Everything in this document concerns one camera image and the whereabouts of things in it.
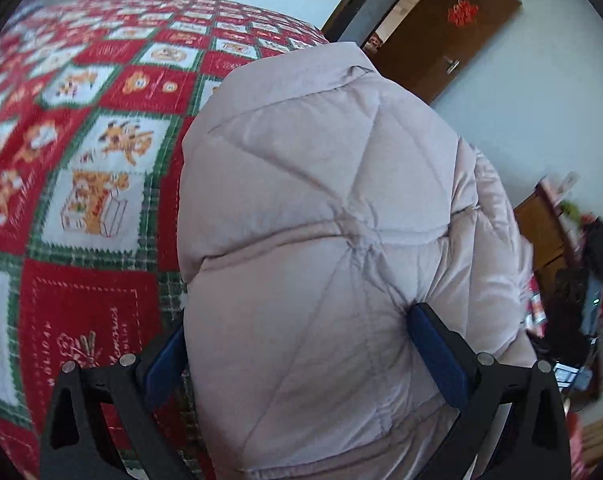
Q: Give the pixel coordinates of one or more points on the brown wooden door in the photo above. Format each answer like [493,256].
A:
[431,45]

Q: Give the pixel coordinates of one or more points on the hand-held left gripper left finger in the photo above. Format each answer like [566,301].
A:
[164,365]

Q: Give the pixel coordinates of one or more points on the pale pink down jacket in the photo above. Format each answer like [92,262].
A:
[306,235]

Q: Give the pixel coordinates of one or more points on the dark wooden door frame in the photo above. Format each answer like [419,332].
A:
[351,5]

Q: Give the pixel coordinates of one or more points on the wooden cabinet with clutter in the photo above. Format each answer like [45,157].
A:
[571,305]

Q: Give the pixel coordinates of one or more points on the brown wooden cabinet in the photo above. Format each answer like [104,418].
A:
[536,225]

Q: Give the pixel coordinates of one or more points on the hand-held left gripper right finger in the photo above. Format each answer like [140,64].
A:
[439,350]

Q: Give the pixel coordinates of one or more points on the red printed patchwork blanket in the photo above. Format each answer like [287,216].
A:
[81,135]

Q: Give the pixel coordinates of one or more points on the red door decoration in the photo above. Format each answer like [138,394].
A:
[462,12]

